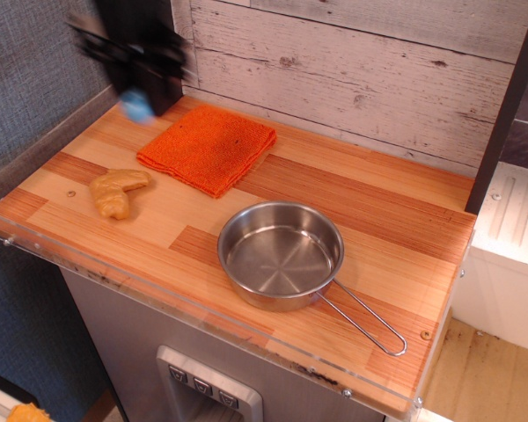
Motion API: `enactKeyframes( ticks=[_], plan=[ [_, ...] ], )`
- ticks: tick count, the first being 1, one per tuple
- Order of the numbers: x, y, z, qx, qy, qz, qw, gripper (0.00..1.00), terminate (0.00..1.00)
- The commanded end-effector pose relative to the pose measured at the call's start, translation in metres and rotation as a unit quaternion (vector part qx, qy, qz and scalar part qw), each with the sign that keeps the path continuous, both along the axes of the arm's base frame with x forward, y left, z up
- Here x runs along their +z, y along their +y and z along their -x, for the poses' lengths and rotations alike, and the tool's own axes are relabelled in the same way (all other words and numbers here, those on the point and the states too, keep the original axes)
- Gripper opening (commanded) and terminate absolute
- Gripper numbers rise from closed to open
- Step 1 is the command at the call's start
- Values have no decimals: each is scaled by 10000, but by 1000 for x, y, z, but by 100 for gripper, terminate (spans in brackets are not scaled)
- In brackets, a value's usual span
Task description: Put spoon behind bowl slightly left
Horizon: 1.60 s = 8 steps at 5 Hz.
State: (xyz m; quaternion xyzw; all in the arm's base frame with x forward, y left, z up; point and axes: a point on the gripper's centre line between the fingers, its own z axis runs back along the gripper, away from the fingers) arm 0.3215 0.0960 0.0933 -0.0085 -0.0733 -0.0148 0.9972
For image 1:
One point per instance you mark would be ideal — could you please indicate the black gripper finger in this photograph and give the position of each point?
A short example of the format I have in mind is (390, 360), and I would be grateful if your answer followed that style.
(162, 92)
(125, 76)

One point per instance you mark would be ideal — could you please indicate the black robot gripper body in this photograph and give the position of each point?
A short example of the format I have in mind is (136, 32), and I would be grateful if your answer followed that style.
(139, 31)

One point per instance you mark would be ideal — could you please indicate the blue handled grey spoon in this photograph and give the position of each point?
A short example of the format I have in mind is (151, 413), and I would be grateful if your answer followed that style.
(135, 105)

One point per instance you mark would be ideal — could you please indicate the tan toy chicken piece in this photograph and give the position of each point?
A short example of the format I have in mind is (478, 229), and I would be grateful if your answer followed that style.
(109, 191)

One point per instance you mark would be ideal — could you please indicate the orange folded cloth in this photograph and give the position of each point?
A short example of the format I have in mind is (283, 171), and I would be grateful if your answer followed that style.
(209, 149)

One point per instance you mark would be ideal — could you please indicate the stainless steel pan bowl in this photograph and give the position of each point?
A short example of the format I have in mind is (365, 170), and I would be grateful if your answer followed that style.
(280, 255)

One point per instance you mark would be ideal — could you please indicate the grey toy fridge cabinet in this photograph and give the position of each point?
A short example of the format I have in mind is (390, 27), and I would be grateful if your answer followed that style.
(141, 396)

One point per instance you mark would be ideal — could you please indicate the silver dispenser panel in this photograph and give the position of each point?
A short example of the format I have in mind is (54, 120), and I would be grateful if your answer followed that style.
(197, 392)

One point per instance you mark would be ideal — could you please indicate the orange object bottom left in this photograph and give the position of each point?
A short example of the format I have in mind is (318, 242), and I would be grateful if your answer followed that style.
(27, 413)

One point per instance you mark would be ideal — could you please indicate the white toy sink unit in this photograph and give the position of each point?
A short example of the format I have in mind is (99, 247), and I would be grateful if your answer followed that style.
(491, 292)

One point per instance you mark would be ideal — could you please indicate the dark right upright post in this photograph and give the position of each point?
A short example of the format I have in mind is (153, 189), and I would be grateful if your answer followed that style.
(507, 113)

